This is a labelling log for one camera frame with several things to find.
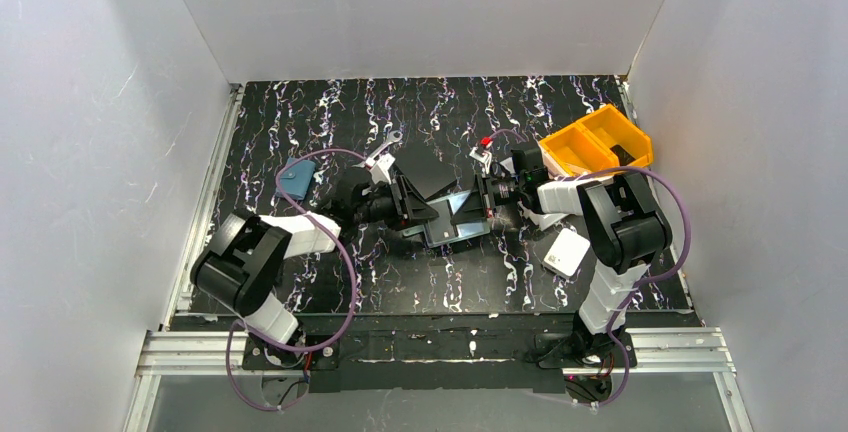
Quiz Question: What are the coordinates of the green card holder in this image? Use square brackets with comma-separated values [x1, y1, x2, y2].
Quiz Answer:
[401, 191, 491, 248]

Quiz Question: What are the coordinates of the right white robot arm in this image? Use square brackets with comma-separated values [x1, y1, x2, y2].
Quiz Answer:
[451, 141, 673, 336]

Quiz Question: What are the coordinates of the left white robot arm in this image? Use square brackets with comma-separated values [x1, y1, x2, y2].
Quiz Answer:
[190, 168, 439, 352]

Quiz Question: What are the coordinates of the blue card wallet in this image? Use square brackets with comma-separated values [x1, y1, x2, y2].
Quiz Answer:
[275, 157, 316, 201]

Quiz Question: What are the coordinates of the white plastic bin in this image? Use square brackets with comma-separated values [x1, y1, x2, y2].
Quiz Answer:
[499, 158, 566, 231]

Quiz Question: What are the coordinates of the black square plate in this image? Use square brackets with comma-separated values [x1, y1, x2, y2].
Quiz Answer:
[394, 144, 458, 200]

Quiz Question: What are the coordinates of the orange plastic bin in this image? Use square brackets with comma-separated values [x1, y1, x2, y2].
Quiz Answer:
[539, 125, 619, 175]
[576, 104, 654, 167]

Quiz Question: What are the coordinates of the silver wrench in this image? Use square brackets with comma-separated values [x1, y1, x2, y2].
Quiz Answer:
[358, 130, 403, 169]

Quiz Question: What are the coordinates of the white square box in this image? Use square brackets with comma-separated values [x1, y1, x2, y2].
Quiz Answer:
[542, 229, 590, 278]

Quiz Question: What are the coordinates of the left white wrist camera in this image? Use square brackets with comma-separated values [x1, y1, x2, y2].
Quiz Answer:
[364, 153, 395, 184]

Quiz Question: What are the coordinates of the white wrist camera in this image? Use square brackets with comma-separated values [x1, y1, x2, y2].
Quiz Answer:
[364, 153, 395, 184]
[469, 136, 493, 176]

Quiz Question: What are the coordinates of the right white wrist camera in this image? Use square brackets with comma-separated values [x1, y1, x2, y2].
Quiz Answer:
[469, 136, 493, 176]

